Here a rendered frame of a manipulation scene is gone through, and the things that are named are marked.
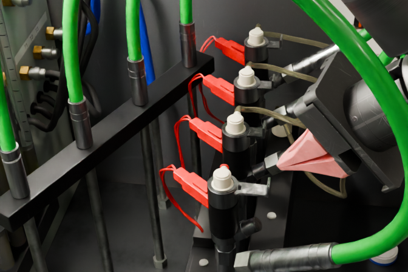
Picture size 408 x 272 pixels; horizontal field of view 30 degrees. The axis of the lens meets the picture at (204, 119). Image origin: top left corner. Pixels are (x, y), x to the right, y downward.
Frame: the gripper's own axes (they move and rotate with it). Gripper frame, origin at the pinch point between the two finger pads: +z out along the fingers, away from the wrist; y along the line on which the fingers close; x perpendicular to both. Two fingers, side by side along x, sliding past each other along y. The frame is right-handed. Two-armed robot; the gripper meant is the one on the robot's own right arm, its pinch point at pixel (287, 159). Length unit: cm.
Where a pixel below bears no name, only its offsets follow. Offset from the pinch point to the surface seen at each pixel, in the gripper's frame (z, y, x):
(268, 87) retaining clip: 7.6, 2.5, -14.1
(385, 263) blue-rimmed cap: 18.8, -28.2, -21.9
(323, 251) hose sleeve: -6.6, -2.8, 11.3
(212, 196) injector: 7.0, 1.4, 2.9
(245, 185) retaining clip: 5.1, 0.0, 0.8
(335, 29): -19.2, 10.4, 11.5
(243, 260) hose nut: 1.1, -1.5, 10.5
